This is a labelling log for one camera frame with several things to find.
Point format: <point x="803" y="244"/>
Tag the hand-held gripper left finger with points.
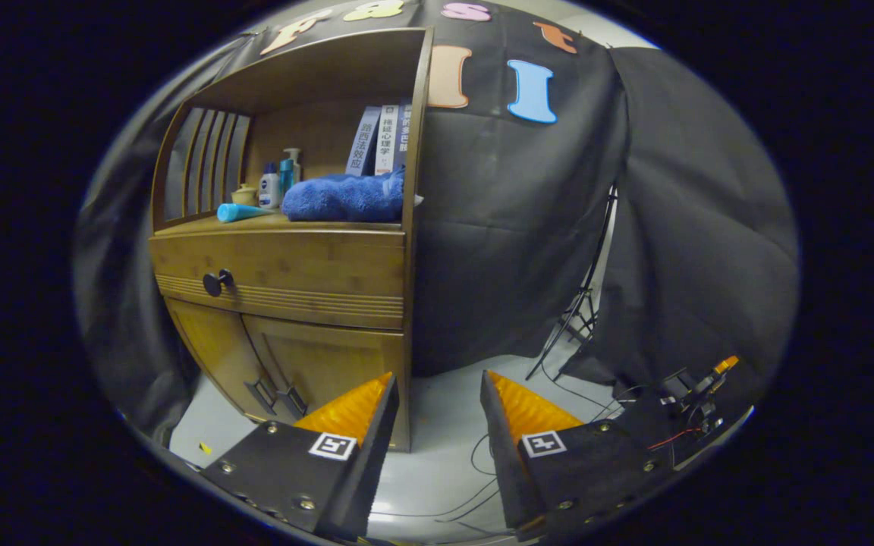
<point x="372" y="462"/>

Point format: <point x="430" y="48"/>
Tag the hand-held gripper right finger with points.
<point x="509" y="462"/>

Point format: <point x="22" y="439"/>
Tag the wooden drawer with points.
<point x="315" y="265"/>

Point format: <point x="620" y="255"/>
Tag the blue white squeeze tube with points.
<point x="240" y="213"/>

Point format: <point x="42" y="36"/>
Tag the wooden cabinet door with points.
<point x="331" y="364"/>
<point x="213" y="341"/>

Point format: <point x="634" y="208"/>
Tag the wooden countertop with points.
<point x="194" y="224"/>

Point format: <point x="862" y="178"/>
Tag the wooden cabinet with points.
<point x="331" y="68"/>

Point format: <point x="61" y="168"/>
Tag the black orange device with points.
<point x="691" y="387"/>

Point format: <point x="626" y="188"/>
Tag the black backdrop cloth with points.
<point x="513" y="227"/>

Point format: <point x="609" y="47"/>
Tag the folded blue towel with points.
<point x="342" y="199"/>

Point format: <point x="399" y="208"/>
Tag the white blue-capped lotion bottle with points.
<point x="269" y="193"/>

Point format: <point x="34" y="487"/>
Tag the beige lidded teacup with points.
<point x="244" y="196"/>

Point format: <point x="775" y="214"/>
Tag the blue pump bottle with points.
<point x="287" y="178"/>

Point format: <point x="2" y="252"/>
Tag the grey book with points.
<point x="365" y="144"/>

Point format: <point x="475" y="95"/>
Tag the white spine book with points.
<point x="386" y="144"/>

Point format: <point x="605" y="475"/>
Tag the dark blue book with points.
<point x="403" y="140"/>

